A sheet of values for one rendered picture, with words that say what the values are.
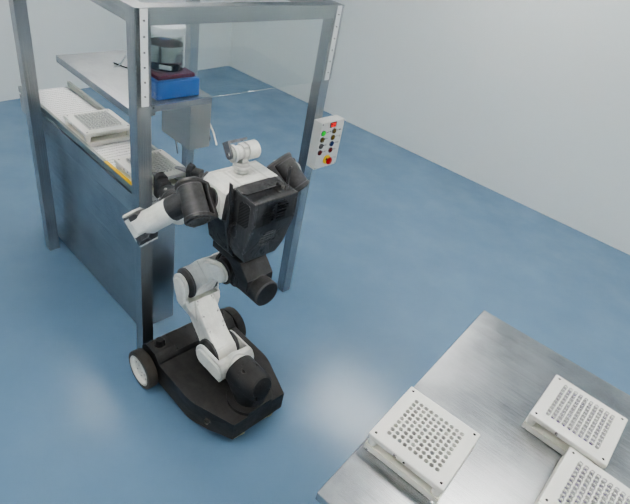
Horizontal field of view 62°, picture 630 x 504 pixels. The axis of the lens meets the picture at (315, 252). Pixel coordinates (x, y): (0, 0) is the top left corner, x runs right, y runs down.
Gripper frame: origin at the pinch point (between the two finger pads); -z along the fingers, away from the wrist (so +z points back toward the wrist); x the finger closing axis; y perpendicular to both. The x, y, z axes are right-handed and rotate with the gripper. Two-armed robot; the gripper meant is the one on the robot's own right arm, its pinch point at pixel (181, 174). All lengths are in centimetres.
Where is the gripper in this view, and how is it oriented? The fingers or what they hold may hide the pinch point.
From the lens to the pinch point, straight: 247.1
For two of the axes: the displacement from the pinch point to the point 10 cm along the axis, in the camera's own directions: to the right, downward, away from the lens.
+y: 2.3, -5.4, 8.1
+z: 9.6, 2.7, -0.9
